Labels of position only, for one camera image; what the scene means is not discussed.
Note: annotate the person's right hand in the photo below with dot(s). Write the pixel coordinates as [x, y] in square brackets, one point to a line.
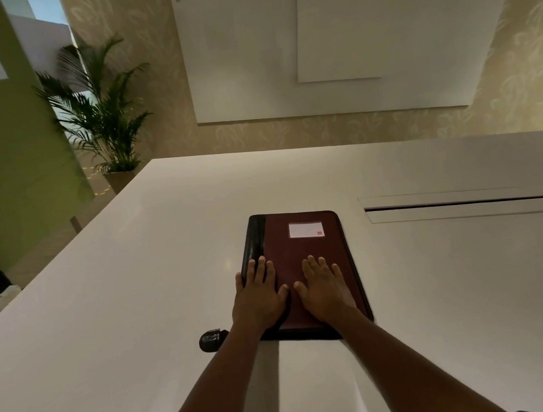
[328, 298]

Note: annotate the person's left hand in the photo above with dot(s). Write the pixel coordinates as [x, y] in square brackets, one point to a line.
[257, 305]

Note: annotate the person's left thumb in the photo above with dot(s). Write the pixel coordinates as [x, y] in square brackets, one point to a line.
[283, 293]

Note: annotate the person's right little finger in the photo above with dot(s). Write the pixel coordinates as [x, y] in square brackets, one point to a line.
[337, 273]

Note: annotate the person's right thumb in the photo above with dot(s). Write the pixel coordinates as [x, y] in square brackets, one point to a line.
[301, 290]

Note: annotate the person's right middle finger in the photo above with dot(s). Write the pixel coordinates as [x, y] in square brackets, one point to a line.
[316, 266]

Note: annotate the person's left middle finger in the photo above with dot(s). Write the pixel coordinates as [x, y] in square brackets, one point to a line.
[261, 269]

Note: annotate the person's left little finger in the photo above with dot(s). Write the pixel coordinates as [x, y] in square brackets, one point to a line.
[239, 282]

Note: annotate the person's right forearm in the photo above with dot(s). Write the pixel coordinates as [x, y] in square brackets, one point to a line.
[408, 375]

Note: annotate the person's left forearm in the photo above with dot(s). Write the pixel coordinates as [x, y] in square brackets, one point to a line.
[216, 395]

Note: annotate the maroon leather folder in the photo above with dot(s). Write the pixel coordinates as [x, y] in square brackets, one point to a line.
[306, 243]

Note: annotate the small black object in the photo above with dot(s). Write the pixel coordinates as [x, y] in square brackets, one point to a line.
[213, 341]

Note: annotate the beige plant pot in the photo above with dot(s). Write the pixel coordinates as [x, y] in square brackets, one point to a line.
[121, 179]

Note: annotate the large white glass whiteboard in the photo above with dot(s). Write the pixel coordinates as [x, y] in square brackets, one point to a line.
[241, 52]

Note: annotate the green potted palm plant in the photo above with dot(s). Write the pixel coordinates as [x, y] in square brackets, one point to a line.
[99, 111]

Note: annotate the green partition panel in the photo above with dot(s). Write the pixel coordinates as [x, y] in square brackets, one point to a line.
[2, 164]

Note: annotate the white standing board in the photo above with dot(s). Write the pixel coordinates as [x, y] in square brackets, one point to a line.
[44, 48]

